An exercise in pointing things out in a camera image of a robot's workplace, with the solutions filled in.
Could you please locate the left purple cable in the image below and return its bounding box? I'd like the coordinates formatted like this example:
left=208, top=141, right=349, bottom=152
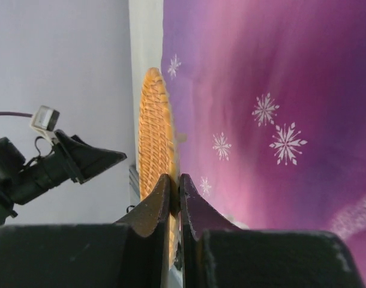
left=0, top=110, right=34, bottom=119

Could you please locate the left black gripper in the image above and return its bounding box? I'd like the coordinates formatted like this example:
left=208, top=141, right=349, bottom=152
left=8, top=130, right=127, bottom=205

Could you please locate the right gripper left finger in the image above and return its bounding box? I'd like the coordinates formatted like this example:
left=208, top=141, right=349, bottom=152
left=0, top=174, right=171, bottom=287

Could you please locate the purple printed placemat cloth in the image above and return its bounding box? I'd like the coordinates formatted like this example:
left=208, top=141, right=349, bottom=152
left=158, top=0, right=366, bottom=241

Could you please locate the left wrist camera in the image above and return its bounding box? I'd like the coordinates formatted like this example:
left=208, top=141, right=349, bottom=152
left=29, top=106, right=60, bottom=143

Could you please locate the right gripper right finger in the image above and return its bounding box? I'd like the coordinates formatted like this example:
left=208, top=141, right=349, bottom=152
left=179, top=174, right=364, bottom=288

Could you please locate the round woven bamboo plate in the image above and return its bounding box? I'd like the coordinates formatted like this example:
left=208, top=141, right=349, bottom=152
left=138, top=67, right=186, bottom=268

